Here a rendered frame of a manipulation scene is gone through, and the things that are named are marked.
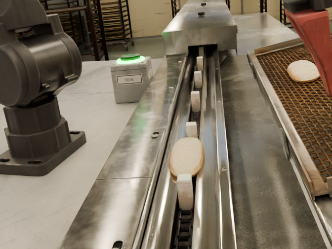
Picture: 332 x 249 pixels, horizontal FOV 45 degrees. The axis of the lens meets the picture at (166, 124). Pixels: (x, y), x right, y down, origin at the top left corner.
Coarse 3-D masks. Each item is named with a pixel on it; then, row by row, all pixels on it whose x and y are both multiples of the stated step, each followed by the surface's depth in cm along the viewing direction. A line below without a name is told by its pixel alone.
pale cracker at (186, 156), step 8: (176, 144) 47; (184, 144) 46; (192, 144) 46; (200, 144) 46; (176, 152) 45; (184, 152) 44; (192, 152) 44; (200, 152) 44; (176, 160) 43; (184, 160) 42; (192, 160) 42; (200, 160) 43; (176, 168) 41; (184, 168) 41; (192, 168) 41; (200, 168) 42; (176, 176) 41; (192, 176) 41
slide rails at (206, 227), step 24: (192, 48) 112; (192, 72) 85; (168, 144) 49; (168, 168) 43; (216, 168) 42; (168, 192) 38; (216, 192) 37; (168, 216) 34; (216, 216) 34; (144, 240) 32; (168, 240) 31; (192, 240) 31; (216, 240) 31
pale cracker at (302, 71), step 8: (296, 64) 57; (304, 64) 56; (312, 64) 55; (288, 72) 57; (296, 72) 54; (304, 72) 53; (312, 72) 52; (296, 80) 53; (304, 80) 51; (312, 80) 51
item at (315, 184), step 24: (264, 48) 74; (288, 48) 73; (264, 72) 62; (288, 96) 49; (312, 96) 47; (288, 120) 41; (312, 120) 40; (288, 144) 36; (312, 144) 36; (312, 168) 31; (312, 192) 28
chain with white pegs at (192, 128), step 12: (204, 48) 115; (204, 60) 100; (192, 96) 62; (192, 108) 63; (192, 120) 59; (192, 132) 49; (180, 180) 36; (192, 180) 43; (180, 192) 37; (192, 192) 37; (180, 204) 37; (192, 204) 37; (180, 216) 36; (192, 216) 36; (180, 228) 35; (192, 228) 34; (180, 240) 34
